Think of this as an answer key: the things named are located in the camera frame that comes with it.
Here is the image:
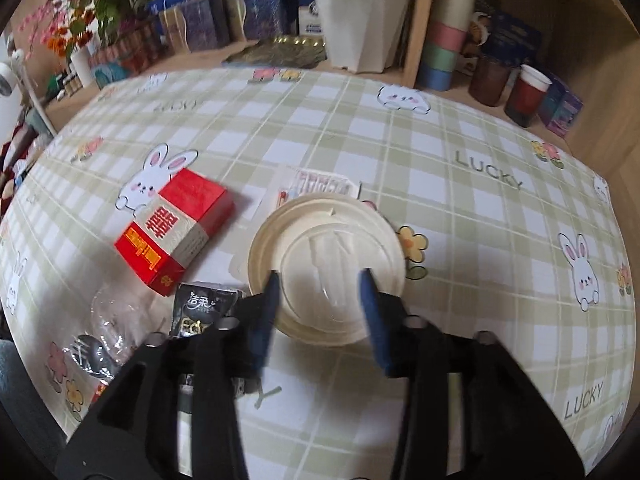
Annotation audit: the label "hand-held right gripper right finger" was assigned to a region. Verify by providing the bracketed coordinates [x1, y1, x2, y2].
[359, 268, 586, 480]

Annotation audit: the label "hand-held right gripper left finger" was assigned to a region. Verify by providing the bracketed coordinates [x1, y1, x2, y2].
[55, 270, 282, 480]

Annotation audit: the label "black tissue packet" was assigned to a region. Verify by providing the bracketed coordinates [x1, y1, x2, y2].
[169, 281, 258, 397]

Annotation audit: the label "white plastic lid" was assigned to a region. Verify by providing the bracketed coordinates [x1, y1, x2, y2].
[248, 192, 406, 346]

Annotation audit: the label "red paper box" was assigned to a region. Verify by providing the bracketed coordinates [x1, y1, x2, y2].
[114, 167, 236, 297]

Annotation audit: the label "coloured pens card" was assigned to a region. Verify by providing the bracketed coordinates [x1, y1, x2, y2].
[257, 162, 362, 223]

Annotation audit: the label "plastic fork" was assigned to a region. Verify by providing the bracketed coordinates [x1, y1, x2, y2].
[75, 282, 171, 381]

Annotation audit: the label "checkered rabbit print tablecloth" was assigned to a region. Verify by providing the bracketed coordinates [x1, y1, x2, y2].
[0, 67, 633, 480]

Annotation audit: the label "brown tumbler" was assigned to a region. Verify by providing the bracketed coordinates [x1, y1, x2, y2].
[467, 55, 513, 107]

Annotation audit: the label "wooden sideboard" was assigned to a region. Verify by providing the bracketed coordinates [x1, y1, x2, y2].
[42, 40, 341, 116]

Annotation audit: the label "gold rimmed green tray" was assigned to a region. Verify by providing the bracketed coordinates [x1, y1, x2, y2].
[221, 35, 328, 68]

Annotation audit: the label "red paper cup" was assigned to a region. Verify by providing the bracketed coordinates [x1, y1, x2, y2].
[504, 64, 553, 128]

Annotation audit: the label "small blue purple box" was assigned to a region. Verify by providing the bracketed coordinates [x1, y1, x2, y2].
[537, 77, 585, 138]

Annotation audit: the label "stack of pastel cups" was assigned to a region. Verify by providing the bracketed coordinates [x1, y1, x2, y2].
[416, 0, 478, 92]

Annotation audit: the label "white plant pot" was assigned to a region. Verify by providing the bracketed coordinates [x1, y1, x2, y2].
[282, 0, 418, 73]

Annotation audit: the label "striped fabric basket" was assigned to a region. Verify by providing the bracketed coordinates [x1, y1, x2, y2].
[87, 17, 161, 88]

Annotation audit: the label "blue gold gift box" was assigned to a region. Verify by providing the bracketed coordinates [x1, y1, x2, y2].
[159, 0, 221, 53]
[220, 0, 286, 43]

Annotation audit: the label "blue white carton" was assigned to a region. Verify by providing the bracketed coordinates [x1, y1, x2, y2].
[298, 4, 328, 36]

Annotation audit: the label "cartoon printed cup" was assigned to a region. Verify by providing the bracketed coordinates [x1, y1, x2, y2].
[462, 10, 493, 58]

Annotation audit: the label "row of small brown bottles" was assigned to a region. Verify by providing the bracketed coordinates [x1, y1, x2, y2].
[55, 72, 83, 98]

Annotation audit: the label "orange flowers in white vase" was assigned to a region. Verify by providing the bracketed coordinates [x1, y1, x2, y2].
[47, 25, 101, 86]

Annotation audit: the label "dark blue printed box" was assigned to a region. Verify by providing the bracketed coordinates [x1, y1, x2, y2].
[480, 7, 543, 66]

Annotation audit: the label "flat blue box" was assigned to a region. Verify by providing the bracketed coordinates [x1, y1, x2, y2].
[145, 0, 186, 16]

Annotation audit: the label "wooden shelf unit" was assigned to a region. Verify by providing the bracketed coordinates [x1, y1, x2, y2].
[400, 0, 640, 181]

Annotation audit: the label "white desk fan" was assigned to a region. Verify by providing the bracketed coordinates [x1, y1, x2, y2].
[0, 50, 56, 136]

